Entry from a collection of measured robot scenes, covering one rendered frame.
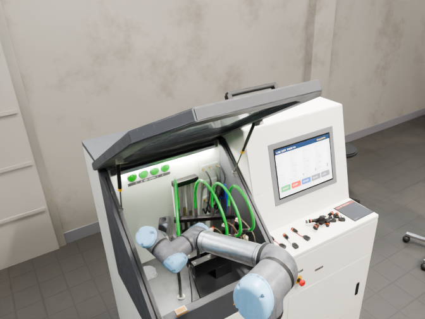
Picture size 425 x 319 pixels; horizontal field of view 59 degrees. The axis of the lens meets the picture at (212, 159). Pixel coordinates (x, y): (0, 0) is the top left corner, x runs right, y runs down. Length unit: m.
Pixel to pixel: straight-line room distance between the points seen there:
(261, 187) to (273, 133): 0.30
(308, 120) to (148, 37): 1.84
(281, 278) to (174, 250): 0.41
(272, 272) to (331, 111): 1.38
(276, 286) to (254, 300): 0.07
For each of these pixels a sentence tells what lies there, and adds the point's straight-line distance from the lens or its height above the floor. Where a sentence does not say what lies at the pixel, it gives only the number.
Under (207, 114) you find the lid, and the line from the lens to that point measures 1.03.
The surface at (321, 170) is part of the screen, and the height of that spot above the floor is 1.21.
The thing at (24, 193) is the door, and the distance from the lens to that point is 3.58.
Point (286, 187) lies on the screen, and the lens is 2.14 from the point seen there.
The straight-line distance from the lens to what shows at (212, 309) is 1.87.
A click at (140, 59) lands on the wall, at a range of 3.52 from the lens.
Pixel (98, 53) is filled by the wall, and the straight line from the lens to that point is 3.40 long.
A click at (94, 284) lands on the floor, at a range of 3.44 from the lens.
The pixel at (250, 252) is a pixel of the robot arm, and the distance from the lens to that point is 1.24.
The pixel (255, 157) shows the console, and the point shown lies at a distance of 1.98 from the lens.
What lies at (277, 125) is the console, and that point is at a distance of 2.05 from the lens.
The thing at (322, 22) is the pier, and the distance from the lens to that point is 4.60.
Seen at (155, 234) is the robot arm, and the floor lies 1.48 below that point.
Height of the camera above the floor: 2.30
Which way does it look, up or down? 27 degrees down
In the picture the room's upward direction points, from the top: 3 degrees counter-clockwise
